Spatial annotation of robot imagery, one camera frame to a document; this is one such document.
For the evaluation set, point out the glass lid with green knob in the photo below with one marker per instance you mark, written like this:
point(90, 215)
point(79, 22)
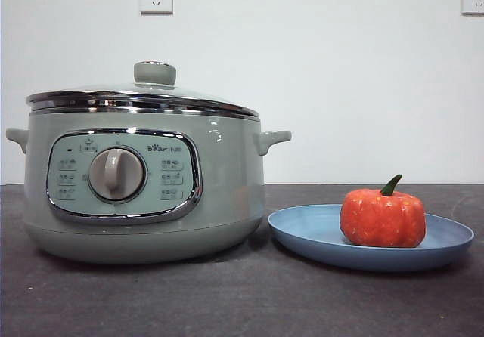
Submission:
point(155, 74)

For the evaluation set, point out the blue round plate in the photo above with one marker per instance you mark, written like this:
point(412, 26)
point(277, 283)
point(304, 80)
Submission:
point(302, 231)

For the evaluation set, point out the pale green electric steamer pot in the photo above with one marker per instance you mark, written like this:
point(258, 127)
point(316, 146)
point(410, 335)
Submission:
point(227, 170)

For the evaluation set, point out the orange pumpkin with green stem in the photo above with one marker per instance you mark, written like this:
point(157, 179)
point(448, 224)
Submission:
point(382, 220)

